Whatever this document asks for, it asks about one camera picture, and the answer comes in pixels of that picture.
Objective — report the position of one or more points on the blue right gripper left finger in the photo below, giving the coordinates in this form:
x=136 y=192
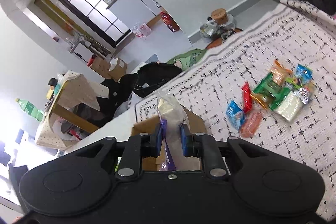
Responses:
x=156 y=141

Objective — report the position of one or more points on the blue plum snack packet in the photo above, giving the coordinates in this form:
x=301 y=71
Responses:
x=235 y=115

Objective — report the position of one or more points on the orange cracker packet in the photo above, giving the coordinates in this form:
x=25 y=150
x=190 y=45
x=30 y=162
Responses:
x=279 y=73

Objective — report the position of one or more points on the wooden table with cloth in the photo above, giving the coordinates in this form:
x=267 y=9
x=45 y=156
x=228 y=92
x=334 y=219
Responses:
x=75 y=89

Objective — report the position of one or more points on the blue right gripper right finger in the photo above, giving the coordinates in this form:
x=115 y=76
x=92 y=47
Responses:
x=189 y=148

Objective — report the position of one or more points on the black jacket on floor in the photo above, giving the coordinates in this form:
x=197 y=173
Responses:
x=118 y=93

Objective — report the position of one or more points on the white kitchen cabinet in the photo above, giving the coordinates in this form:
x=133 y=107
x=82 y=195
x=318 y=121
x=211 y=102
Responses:
x=131 y=12

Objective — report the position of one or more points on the green cartoon floor mat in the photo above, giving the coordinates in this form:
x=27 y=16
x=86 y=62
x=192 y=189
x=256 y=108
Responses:
x=188 y=59

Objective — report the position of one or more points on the red snack packet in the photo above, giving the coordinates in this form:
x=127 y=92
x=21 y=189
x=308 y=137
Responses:
x=247 y=99

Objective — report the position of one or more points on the small cardboard box on floor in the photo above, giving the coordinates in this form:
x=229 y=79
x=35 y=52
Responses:
x=116 y=68

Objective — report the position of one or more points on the purple white snack pack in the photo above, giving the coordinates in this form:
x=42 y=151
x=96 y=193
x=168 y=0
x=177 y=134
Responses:
x=170 y=113

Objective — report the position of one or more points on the green sprite bottle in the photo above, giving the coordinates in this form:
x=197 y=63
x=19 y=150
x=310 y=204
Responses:
x=30 y=109

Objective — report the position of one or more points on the brown lidded jar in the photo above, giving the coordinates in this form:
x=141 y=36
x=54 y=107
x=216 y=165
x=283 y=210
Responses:
x=219 y=16

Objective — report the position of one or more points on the pink sausage packet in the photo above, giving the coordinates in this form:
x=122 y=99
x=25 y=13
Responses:
x=251 y=125

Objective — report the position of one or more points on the black backpack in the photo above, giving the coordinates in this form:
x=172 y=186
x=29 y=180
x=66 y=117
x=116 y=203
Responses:
x=154 y=75

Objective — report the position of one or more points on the green snack packet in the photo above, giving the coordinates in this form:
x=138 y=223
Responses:
x=268 y=94

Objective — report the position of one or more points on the clear bag of items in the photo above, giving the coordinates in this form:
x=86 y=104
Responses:
x=210 y=30

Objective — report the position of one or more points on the small blue snack packet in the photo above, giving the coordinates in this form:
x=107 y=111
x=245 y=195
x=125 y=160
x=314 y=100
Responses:
x=303 y=73

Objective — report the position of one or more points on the patterned white cloth mat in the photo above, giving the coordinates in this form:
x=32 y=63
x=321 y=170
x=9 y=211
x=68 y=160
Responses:
x=294 y=33

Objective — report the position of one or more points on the white bed sheet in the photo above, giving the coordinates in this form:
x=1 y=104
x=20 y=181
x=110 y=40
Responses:
x=119 y=127

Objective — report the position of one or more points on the red oil bottle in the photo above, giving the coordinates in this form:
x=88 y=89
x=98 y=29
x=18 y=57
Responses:
x=169 y=22

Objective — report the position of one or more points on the brown cardboard box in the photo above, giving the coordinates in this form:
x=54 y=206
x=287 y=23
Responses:
x=195 y=125

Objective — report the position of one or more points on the pack of water bottles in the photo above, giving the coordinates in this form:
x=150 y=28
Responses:
x=141 y=30

